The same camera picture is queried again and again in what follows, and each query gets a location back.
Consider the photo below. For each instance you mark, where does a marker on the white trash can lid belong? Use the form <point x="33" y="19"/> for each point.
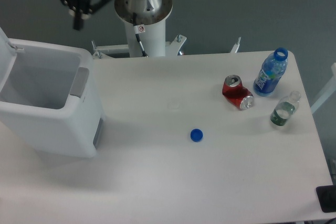
<point x="8" y="57"/>

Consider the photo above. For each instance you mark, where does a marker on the white trash can body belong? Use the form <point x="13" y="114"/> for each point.
<point x="51" y="101"/>

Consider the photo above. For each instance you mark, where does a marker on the white bottle cap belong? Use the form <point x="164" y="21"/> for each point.
<point x="173" y="105"/>

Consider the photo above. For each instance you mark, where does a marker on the crushed red soda can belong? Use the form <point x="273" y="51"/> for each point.
<point x="238" y="95"/>

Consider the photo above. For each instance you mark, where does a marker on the blue bottle cap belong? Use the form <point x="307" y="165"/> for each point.
<point x="196" y="135"/>

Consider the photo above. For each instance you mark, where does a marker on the blue plastic drink bottle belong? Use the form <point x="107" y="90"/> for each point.
<point x="272" y="69"/>

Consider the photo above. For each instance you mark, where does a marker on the clear bottle with green label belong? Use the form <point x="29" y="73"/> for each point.
<point x="285" y="108"/>

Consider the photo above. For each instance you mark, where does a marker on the black device at table edge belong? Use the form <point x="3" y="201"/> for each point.
<point x="326" y="197"/>

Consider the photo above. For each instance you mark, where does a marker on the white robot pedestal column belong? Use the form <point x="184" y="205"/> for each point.
<point x="152" y="38"/>

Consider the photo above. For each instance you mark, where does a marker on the white metal base frame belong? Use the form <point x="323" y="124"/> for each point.
<point x="172" y="48"/>

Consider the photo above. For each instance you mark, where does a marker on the white post at right edge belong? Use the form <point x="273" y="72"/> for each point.
<point x="326" y="92"/>

